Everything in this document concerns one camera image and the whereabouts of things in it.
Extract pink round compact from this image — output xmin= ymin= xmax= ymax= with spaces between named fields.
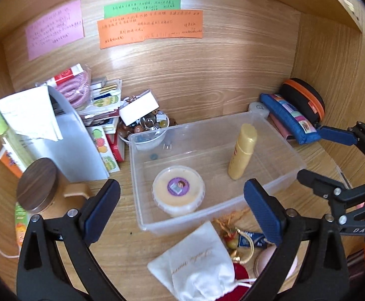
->
xmin=254 ymin=245 xmax=298 ymax=279

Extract red velvet pouch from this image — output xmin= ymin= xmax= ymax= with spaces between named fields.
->
xmin=215 ymin=261 xmax=251 ymax=301

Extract yellow lotion bottle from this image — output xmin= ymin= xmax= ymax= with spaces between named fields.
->
xmin=227 ymin=124 xmax=257 ymax=180

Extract white drawstring pouch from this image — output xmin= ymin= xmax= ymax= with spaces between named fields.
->
xmin=146 ymin=220 xmax=240 ymax=301

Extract clear tub of cream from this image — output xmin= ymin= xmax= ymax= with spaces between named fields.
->
xmin=152 ymin=165 xmax=206 ymax=217

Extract blue small tube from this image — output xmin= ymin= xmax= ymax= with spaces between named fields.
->
xmin=238 ymin=231 xmax=270 ymax=249

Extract blue striped pencil case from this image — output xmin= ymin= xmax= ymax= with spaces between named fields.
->
xmin=259 ymin=93 xmax=321 ymax=145

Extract orange green glue tube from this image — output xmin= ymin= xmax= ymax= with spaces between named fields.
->
xmin=14 ymin=202 xmax=31 ymax=250

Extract black orange zip case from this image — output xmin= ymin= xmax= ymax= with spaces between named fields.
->
xmin=278 ymin=78 xmax=326 ymax=126

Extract brown mug with wooden lid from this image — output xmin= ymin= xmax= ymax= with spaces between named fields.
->
xmin=16 ymin=158 xmax=93 ymax=219

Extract green spray bottle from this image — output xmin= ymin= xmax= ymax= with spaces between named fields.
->
xmin=0 ymin=112 xmax=34 ymax=172

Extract clear plastic storage bin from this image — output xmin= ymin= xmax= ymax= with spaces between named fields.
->
xmin=129 ymin=112 xmax=306 ymax=235

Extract white paper folder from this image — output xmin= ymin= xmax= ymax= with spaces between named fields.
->
xmin=0 ymin=86 xmax=109 ymax=182

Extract stack of books and stickers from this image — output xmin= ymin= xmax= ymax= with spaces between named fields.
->
xmin=76 ymin=77 xmax=123 ymax=174

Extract white bowl of trinkets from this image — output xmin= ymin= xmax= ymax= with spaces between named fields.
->
xmin=116 ymin=110 xmax=170 ymax=151

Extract small white card box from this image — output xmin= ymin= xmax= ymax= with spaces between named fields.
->
xmin=118 ymin=90 xmax=159 ymax=126

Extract pink sticky note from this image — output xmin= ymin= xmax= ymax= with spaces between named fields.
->
xmin=25 ymin=0 xmax=84 ymax=60

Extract orange sticky note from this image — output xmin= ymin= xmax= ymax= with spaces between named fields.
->
xmin=97 ymin=10 xmax=204 ymax=49

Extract green sticky note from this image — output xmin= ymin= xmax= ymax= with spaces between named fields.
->
xmin=103 ymin=0 xmax=181 ymax=18

